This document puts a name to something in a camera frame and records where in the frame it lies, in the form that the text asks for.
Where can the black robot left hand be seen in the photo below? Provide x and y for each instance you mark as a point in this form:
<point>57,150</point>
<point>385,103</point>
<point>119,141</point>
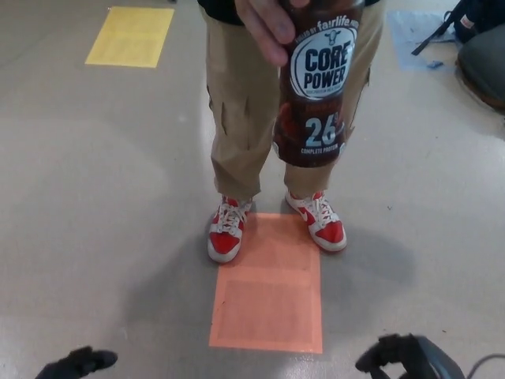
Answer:
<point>81,363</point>

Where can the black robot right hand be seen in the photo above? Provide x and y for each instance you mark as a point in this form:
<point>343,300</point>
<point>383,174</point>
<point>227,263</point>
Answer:
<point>430,363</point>

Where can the person's bare right hand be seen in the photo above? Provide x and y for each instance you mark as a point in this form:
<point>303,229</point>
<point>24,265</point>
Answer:
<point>268,27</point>

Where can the brown protein shake bottle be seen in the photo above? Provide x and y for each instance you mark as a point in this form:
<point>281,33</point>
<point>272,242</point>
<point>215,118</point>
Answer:
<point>323,98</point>

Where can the black shirt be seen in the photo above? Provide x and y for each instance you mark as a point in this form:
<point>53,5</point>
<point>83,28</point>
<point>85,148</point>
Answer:
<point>217,10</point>

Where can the khaki trousers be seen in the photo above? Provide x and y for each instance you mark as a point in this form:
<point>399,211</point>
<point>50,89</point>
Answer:
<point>236,118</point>

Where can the yellow floor sheet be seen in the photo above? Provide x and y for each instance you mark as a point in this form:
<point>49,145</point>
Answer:
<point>130,37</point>

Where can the blue floor sheet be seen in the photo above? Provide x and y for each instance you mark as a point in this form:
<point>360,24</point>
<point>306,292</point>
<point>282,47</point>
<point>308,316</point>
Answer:
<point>410,35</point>

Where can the red white sneaker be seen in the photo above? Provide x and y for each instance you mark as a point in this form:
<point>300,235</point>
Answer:
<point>325,229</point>
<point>227,237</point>

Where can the blue tape scrap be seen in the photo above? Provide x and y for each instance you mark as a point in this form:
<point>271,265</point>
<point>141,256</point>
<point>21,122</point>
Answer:
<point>435,64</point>

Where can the orange floor sheet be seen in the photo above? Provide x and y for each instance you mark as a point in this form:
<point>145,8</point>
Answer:
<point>268,300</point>

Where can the black backpack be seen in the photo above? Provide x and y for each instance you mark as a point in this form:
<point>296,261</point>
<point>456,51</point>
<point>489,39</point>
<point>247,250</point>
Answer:
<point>477,19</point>

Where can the grey round chair seat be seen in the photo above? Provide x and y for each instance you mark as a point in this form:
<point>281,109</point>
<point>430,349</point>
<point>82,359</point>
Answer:
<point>483,71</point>

